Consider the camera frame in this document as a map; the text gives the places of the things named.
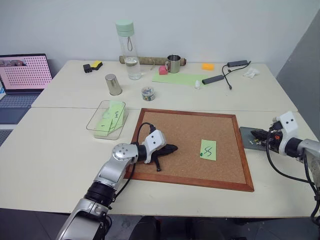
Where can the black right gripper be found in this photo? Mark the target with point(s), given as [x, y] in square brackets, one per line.
[274, 140]

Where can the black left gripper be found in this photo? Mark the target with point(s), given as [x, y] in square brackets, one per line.
[162, 150]

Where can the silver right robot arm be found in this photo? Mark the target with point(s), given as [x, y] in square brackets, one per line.
[308, 148]

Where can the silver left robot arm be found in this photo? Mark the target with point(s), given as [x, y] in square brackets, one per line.
[110, 172]

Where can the dark grey tray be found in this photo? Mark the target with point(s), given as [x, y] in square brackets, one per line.
[246, 136]

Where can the green note with scribble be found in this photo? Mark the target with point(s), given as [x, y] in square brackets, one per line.
[208, 150]

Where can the clear jar of pushpins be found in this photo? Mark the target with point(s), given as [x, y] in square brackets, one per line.
[148, 94]

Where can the clear plastic box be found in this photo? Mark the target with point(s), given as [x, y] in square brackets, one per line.
[100, 132]

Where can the small black box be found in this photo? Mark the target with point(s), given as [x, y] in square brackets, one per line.
[87, 68]

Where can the wood-framed cork board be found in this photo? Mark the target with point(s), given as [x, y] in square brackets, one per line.
[190, 130]

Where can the crumpled white tissue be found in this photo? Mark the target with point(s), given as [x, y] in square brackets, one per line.
[251, 73]

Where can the green notes stack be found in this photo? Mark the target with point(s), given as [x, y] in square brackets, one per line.
[113, 115]

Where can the dark grey USB hub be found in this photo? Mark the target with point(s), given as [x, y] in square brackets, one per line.
[212, 79]

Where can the light green paper sheet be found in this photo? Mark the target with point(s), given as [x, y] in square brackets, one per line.
[175, 78]

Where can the small white dropper bottle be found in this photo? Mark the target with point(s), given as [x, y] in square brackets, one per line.
[197, 85]

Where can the pink block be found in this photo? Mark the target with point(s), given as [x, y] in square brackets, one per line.
[163, 70]

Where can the orange sponge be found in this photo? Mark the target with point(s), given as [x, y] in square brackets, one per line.
[208, 66]

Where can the steel tumbler cup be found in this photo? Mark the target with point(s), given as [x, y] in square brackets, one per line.
[113, 85]

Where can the wooden stick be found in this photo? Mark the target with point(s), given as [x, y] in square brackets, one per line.
[150, 60]

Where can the clear bottle with green lid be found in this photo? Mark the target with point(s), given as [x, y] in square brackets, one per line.
[128, 50]

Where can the yellow and black sponge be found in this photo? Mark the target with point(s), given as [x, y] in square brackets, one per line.
[97, 65]

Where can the open laptop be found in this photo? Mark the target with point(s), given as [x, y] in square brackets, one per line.
[23, 75]

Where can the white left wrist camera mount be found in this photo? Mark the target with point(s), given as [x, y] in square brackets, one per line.
[155, 140]

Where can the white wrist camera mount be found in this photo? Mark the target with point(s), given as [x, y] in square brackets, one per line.
[288, 125]
[155, 140]

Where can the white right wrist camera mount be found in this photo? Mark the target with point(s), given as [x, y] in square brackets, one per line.
[288, 125]

